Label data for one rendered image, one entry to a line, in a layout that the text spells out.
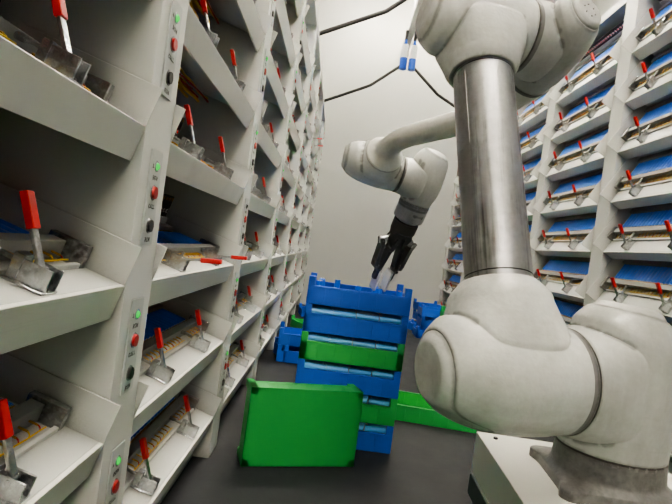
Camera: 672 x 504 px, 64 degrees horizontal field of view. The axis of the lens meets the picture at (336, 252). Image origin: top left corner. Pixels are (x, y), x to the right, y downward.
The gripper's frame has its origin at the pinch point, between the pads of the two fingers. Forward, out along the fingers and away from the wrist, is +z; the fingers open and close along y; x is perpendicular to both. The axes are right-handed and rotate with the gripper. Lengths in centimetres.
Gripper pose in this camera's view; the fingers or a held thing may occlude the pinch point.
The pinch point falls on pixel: (381, 279)
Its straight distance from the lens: 163.8
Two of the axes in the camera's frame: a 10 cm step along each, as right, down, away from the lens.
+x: -4.1, -4.9, 7.7
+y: 8.5, 1.1, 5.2
